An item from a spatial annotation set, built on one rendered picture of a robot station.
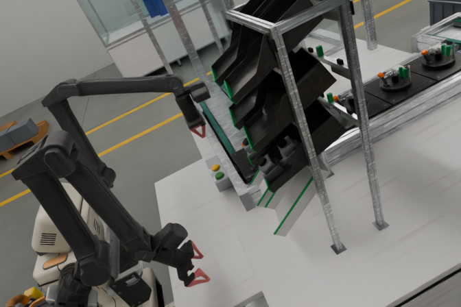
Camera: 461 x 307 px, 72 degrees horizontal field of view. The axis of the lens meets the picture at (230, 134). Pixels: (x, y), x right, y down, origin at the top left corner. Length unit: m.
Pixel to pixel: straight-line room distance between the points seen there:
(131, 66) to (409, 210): 5.71
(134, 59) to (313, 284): 5.68
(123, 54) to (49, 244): 5.41
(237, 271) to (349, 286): 0.39
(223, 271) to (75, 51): 8.65
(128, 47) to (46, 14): 3.55
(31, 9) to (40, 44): 0.83
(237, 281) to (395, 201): 0.64
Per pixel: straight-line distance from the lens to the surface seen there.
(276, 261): 1.23
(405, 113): 1.61
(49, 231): 1.13
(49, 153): 0.78
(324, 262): 1.19
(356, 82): 0.86
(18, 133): 6.65
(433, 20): 3.11
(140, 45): 6.34
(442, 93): 1.72
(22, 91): 10.08
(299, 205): 1.03
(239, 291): 1.22
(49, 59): 9.68
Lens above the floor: 1.86
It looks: 31 degrees down
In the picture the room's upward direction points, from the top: 24 degrees counter-clockwise
